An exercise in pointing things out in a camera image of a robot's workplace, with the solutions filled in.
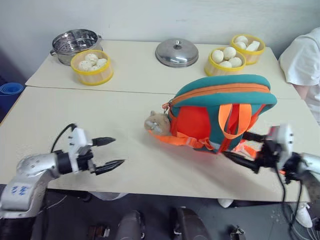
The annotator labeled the white oblong steamed bun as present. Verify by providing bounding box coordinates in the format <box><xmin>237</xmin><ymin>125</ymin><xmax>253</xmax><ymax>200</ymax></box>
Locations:
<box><xmin>246</xmin><ymin>40</ymin><xmax>261</xmax><ymax>52</ymax></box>

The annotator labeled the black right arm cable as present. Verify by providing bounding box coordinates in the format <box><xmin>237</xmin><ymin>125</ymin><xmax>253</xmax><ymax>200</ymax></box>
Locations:
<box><xmin>273</xmin><ymin>164</ymin><xmax>305</xmax><ymax>240</ymax></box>

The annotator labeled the stainless steel pot lid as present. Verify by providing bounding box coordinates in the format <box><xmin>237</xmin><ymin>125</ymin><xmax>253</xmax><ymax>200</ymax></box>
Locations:
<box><xmin>154</xmin><ymin>37</ymin><xmax>200</xmax><ymax>69</ymax></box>

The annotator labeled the orange and teal backpack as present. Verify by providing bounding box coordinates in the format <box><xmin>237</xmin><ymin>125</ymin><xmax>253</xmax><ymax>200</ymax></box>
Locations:
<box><xmin>149</xmin><ymin>74</ymin><xmax>279</xmax><ymax>155</ymax></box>

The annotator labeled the tan plush cat keychain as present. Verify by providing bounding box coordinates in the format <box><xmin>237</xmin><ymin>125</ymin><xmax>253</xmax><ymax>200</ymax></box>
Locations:
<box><xmin>143</xmin><ymin>110</ymin><xmax>172</xmax><ymax>137</ymax></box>

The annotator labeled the white shoe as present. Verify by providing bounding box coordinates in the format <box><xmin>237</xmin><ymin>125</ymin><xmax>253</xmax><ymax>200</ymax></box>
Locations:
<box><xmin>217</xmin><ymin>198</ymin><xmax>235</xmax><ymax>209</ymax></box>
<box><xmin>295</xmin><ymin>202</ymin><xmax>314</xmax><ymax>229</ymax></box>

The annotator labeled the stainless steel steamer pot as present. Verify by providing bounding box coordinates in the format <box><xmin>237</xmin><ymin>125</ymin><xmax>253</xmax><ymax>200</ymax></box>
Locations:
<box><xmin>49</xmin><ymin>28</ymin><xmax>104</xmax><ymax>67</ymax></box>

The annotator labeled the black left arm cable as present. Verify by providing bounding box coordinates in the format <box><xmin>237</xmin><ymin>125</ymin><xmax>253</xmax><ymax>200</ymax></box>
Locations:
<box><xmin>50</xmin><ymin>123</ymin><xmax>77</xmax><ymax>154</ymax></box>

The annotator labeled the yellow-rimmed basket with three buns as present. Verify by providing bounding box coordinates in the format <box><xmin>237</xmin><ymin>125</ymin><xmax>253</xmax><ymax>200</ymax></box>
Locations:
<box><xmin>230</xmin><ymin>33</ymin><xmax>267</xmax><ymax>66</ymax></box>

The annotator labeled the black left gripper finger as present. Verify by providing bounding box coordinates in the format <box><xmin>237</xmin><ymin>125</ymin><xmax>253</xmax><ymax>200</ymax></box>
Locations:
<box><xmin>90</xmin><ymin>159</ymin><xmax>126</xmax><ymax>176</ymax></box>
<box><xmin>91</xmin><ymin>136</ymin><xmax>117</xmax><ymax>148</ymax></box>

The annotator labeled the dark rounded shape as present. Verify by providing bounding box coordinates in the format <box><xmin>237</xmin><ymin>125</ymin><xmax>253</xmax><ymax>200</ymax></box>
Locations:
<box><xmin>169</xmin><ymin>206</ymin><xmax>211</xmax><ymax>240</ymax></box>
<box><xmin>116</xmin><ymin>210</ymin><xmax>146</xmax><ymax>240</ymax></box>

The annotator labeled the yellow-rimmed basket with four buns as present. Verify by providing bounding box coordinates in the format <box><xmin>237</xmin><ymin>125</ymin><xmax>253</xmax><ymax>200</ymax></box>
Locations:
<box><xmin>203</xmin><ymin>46</ymin><xmax>247</xmax><ymax>77</ymax></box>

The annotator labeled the yellow-rimmed basket with speckled buns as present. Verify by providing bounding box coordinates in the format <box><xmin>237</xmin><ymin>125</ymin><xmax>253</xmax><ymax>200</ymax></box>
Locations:
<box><xmin>70</xmin><ymin>49</ymin><xmax>114</xmax><ymax>87</ymax></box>

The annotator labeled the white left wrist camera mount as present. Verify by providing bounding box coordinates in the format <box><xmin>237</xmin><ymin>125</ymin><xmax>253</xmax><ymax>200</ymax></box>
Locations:
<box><xmin>66</xmin><ymin>127</ymin><xmax>92</xmax><ymax>173</ymax></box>

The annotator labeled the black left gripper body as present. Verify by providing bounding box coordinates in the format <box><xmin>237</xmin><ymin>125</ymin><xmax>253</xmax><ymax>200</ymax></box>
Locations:
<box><xmin>76</xmin><ymin>144</ymin><xmax>97</xmax><ymax>173</ymax></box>

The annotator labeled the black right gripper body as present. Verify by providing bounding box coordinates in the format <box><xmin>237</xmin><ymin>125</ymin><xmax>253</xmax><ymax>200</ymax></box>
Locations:
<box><xmin>259</xmin><ymin>139</ymin><xmax>282</xmax><ymax>173</ymax></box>

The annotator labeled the person in white shirt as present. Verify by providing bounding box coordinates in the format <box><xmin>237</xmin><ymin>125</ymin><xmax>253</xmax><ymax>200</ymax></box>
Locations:
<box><xmin>278</xmin><ymin>26</ymin><xmax>320</xmax><ymax>125</ymax></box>

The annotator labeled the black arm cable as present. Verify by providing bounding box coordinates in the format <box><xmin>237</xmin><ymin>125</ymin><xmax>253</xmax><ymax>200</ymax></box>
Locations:
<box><xmin>273</xmin><ymin>164</ymin><xmax>305</xmax><ymax>240</ymax></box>
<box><xmin>50</xmin><ymin>123</ymin><xmax>77</xmax><ymax>154</ymax></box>

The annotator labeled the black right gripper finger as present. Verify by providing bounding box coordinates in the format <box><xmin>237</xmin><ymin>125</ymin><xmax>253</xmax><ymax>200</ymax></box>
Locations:
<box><xmin>222</xmin><ymin>151</ymin><xmax>263</xmax><ymax>175</ymax></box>
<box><xmin>241</xmin><ymin>131</ymin><xmax>270</xmax><ymax>145</ymax></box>

